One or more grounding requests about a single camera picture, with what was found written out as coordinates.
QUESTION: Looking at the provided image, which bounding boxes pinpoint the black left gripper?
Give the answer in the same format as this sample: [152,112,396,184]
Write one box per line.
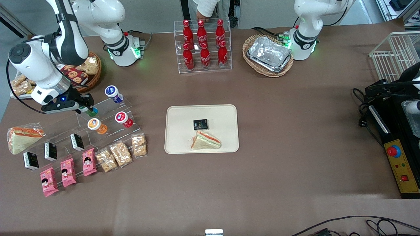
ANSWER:
[365,80,416,100]

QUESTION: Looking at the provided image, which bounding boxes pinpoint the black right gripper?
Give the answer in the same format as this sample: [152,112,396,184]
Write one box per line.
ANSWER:
[66,88,95,114]

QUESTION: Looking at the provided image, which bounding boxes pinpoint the white sleeved forearm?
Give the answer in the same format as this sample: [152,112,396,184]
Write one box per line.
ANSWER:
[192,0,221,17]

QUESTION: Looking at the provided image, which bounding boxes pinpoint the orange gum canister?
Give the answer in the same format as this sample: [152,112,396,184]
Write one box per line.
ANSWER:
[87,118,108,135]

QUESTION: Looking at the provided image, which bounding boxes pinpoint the blue gum canister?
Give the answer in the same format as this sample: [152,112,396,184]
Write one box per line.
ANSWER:
[105,85,124,104]

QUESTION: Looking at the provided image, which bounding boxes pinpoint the red gum canister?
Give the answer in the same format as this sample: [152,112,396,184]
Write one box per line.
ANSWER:
[115,111,134,128]

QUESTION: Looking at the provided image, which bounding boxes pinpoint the beige plastic tray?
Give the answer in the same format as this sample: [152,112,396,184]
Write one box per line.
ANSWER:
[164,104,240,154]

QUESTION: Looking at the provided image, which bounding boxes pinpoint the aluminium foil tray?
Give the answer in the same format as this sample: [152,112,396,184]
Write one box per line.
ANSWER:
[247,52,293,73]
[248,36,292,68]

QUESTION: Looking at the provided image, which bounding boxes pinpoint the clear acrylic tiered stand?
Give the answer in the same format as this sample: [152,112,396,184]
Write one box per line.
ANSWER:
[20,97,147,189]

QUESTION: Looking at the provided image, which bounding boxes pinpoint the brown round wicker basket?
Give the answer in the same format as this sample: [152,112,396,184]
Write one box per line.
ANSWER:
[75,51,102,94]

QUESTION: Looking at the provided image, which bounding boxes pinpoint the red cookie box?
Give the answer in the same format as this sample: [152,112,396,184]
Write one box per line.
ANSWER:
[56,64,89,88]

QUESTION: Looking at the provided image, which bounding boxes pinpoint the clear bag of crackers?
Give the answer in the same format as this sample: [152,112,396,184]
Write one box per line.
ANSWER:
[77,57,100,76]
[11,75,27,88]
[13,81,34,96]

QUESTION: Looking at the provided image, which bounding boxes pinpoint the black machine with yellow panel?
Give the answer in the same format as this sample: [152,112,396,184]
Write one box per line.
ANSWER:
[368,94,420,199]

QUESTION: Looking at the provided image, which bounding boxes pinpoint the pink snack packet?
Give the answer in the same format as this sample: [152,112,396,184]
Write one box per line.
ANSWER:
[60,158,77,188]
[82,148,98,177]
[40,167,59,197]

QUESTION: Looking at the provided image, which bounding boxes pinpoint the clear cereal bar packet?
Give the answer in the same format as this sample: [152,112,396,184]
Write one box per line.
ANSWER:
[95,148,118,173]
[131,133,147,158]
[109,140,133,168]

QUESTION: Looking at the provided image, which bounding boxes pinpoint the white rectangular bin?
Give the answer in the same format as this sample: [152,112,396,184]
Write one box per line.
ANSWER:
[9,73,37,100]

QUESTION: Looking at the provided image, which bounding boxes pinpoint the wrapped triangle sandwich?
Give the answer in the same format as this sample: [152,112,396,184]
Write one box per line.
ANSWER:
[7,123,46,155]
[189,130,222,150]

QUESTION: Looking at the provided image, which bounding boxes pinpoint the light oval wicker basket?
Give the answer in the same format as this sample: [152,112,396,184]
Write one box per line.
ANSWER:
[242,34,294,78]

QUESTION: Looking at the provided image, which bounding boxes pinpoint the clear acrylic bottle rack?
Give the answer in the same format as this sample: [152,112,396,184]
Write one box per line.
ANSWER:
[174,18,233,74]

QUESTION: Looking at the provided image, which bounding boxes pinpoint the red cola bottle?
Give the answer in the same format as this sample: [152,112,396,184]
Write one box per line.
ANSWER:
[215,19,226,46]
[218,40,228,68]
[200,42,211,69]
[182,20,194,49]
[197,20,208,49]
[182,43,195,70]

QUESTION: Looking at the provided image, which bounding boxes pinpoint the black power cable with plug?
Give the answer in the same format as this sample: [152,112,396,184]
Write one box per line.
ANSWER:
[352,88,385,146]

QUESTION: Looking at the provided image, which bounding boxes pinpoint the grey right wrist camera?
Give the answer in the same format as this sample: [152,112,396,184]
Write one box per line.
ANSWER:
[41,100,79,115]

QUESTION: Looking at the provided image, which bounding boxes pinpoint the white wire basket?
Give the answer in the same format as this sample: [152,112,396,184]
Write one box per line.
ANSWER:
[369,31,420,83]

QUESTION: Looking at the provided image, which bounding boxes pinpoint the grey metal shelf frame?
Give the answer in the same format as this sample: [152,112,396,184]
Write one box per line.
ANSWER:
[376,0,420,31]

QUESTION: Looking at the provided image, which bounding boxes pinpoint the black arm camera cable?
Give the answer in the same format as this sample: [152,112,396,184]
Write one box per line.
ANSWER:
[6,31,63,114]

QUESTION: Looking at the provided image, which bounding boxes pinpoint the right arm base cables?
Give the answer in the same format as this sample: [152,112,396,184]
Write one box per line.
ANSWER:
[123,30,153,50]

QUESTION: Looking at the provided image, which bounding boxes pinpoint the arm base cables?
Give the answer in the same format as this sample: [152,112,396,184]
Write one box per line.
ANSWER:
[123,30,153,50]
[251,26,290,42]

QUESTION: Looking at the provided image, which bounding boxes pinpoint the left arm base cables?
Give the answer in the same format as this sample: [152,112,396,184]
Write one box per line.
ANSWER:
[251,26,290,42]

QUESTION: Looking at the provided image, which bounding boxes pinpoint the black floor cable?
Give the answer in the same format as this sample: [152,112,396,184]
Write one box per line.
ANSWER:
[291,215,420,236]

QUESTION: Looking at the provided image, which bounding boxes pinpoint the black coiled cable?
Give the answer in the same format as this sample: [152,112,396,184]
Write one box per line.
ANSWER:
[366,219,420,236]

